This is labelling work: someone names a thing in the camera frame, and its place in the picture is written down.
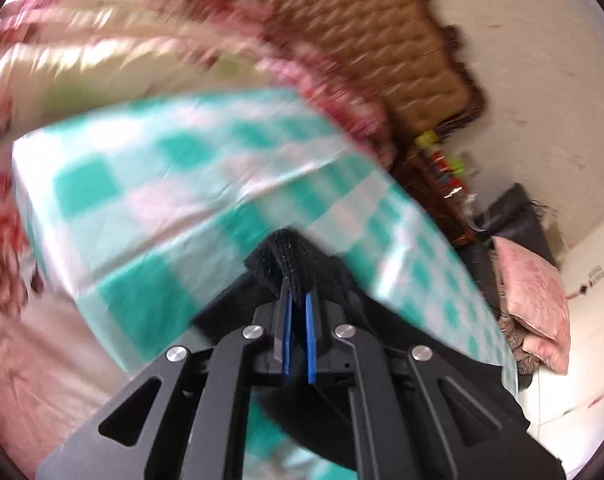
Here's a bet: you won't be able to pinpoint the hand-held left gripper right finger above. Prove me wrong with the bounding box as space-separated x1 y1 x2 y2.
304 292 568 480

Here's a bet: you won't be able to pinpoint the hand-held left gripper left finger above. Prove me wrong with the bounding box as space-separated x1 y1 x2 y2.
36 280 295 480

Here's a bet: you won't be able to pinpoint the black pants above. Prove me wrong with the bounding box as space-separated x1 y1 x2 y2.
192 227 530 471

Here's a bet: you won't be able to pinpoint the teal checked bed sheet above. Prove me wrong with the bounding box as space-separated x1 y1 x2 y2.
12 87 520 480

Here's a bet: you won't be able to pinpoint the carved wooden nightstand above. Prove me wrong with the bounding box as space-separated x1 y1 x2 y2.
392 130 478 247

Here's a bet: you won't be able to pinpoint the grey patterned folded blanket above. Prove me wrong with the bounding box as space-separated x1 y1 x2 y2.
497 310 538 376

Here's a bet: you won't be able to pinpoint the row of small colourful bottles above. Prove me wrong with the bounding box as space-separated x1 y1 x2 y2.
429 149 468 186

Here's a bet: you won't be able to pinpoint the pink patterned pillow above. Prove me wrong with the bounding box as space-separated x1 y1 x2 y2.
492 236 569 346
519 327 570 376

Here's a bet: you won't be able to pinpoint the black leather armchair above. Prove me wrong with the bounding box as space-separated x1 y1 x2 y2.
457 182 558 321

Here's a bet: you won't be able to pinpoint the pink floral quilt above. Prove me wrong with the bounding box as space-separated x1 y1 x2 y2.
0 0 397 476

